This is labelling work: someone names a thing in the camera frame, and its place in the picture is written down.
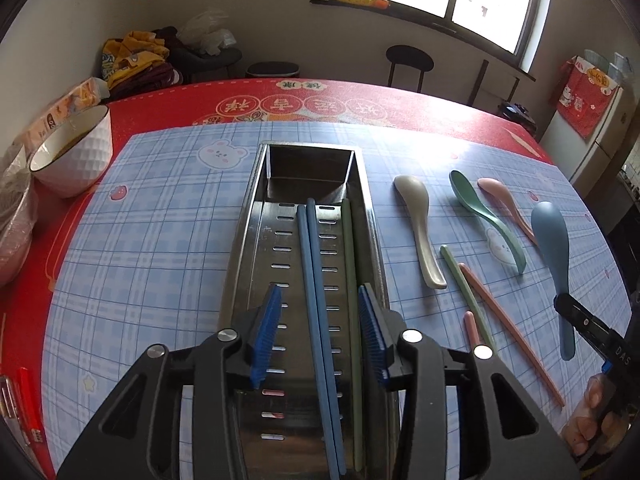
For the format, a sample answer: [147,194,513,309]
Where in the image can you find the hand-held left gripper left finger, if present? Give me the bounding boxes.
[57,282,286,480]

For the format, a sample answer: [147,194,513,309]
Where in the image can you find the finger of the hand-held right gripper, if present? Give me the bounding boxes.
[552,292,616,357]

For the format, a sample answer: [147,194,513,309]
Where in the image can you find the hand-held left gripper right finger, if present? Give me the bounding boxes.
[357,284,581,480]

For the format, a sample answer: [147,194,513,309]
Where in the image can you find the blue chopstick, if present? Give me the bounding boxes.
[296,204,341,480]
[306,198,348,476]

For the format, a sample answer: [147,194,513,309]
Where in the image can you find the green chopstick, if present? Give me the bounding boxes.
[341,198,363,471]
[440,245,497,353]

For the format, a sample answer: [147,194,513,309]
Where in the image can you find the pink chopstick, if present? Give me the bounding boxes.
[458,263,566,407]
[463,311,482,353]

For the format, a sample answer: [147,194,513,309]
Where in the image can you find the blue plastic spoon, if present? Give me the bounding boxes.
[530,201,577,361]

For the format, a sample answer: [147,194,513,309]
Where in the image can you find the beige plastic spoon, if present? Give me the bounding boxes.
[393,175,448,290]

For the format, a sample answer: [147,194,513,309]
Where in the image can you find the pink plastic spoon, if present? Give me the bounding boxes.
[476,177,538,246]

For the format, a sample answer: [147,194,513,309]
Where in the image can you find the green plastic spoon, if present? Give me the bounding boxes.
[449,170,528,276]

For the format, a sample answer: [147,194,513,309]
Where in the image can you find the stainless steel utensil tray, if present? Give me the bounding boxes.
[217,142,401,480]

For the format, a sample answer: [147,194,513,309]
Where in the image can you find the person's right hand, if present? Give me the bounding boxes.
[562,372,628,456]

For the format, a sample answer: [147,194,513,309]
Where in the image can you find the blue plaid table mat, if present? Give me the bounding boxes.
[42,120,633,480]

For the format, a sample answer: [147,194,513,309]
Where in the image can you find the white fridge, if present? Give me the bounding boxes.
[537,85,638,186]

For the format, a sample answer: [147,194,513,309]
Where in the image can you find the red printed tablecloth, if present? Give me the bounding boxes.
[0,78,557,476]

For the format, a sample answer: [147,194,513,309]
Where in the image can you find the red printed cloth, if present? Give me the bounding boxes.
[556,56,621,139]

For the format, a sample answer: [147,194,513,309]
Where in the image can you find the red lighter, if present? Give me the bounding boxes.
[0,366,47,466]

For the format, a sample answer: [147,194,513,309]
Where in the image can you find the white textured bowl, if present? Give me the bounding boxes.
[27,104,113,199]

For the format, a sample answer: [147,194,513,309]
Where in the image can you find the clear plastic containers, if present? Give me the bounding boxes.
[582,49,632,88]

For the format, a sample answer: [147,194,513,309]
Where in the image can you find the black trash bin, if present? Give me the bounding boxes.
[246,61,300,80]

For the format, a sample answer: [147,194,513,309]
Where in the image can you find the clear glass bowl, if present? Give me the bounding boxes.
[0,142,40,288]

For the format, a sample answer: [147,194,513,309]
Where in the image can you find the dark low seat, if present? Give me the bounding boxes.
[167,42,243,81]

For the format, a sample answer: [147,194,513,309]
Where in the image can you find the black round chair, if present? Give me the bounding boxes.
[386,45,434,93]

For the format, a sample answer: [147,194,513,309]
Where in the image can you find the orange snack box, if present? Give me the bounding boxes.
[25,77,108,148]

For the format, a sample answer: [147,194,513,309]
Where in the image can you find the yellow and maroon clothes pile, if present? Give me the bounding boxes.
[101,30,178,93]

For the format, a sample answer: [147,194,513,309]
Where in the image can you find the white plastic bag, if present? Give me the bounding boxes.
[176,8,236,56]

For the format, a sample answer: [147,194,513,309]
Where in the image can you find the dark window sill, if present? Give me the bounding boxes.
[310,0,537,82]

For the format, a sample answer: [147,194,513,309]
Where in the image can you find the black metal frame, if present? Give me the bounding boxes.
[470,59,521,107]

